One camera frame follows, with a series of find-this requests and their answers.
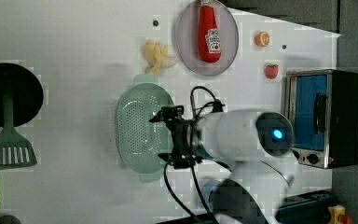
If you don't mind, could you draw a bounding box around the red plush ketchup bottle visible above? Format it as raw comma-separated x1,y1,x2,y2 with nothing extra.
198,0,222,63

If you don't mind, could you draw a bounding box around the orange slice toy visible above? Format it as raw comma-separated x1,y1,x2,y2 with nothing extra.
255,32,270,47

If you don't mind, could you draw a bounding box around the yellow plush banana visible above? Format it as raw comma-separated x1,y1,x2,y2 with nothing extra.
145,39,177,75

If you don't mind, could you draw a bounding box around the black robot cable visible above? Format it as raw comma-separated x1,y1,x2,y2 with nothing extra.
162,85,227,224

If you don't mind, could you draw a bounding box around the green slotted spatula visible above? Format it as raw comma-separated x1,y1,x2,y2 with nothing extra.
0,95,37,170

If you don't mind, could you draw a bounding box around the yellow toy figure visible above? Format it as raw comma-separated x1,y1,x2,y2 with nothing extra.
328,205,353,224

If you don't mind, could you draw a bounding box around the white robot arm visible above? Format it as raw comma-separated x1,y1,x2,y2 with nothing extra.
151,105,296,224

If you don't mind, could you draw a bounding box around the red plush strawberry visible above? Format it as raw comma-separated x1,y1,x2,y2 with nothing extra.
265,64,279,79

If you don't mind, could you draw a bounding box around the black round pan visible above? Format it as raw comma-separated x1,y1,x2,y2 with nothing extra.
0,63,44,127

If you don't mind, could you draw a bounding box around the silver toaster oven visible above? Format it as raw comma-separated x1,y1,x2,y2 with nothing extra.
285,69,358,169

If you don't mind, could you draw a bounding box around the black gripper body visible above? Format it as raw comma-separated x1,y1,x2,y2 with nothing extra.
160,105,202,169

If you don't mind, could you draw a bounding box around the grey round plate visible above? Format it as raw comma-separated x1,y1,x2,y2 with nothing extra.
175,0,239,76

